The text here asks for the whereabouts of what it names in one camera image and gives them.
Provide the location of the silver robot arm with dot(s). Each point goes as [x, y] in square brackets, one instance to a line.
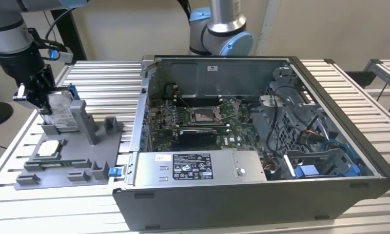
[7, 36]

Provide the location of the silver CPU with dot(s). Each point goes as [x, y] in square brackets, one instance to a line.
[49, 148]

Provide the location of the black upright post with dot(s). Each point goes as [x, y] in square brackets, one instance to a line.
[69, 36]

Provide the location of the silver power supply box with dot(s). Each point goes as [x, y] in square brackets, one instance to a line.
[149, 168]

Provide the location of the black open PC case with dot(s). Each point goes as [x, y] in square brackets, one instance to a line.
[214, 207]

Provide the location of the black graphics card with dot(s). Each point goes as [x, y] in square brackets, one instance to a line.
[196, 139]

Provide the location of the blue disk bay bracket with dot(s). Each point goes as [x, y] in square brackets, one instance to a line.
[306, 171]

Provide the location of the green motherboard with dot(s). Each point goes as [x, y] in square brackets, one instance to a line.
[240, 122]

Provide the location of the grey parts rack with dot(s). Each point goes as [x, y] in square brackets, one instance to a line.
[81, 151]

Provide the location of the small blue plastic clip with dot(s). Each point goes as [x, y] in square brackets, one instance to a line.
[113, 171]

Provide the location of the CPU socket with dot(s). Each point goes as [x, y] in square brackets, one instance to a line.
[202, 117]

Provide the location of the metal locking lever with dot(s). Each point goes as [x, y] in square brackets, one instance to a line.
[185, 102]

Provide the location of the small white sticker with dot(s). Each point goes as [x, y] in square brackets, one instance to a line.
[212, 68]

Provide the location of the green RAM stick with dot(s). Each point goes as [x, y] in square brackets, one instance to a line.
[62, 162]

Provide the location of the hard disk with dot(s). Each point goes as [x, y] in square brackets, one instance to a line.
[62, 109]

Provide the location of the metal disk bay cage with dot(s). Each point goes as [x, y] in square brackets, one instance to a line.
[312, 109]

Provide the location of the black RAM slot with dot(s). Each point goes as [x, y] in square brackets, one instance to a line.
[201, 104]
[201, 97]
[201, 101]

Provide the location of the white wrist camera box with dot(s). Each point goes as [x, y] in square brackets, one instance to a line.
[64, 56]

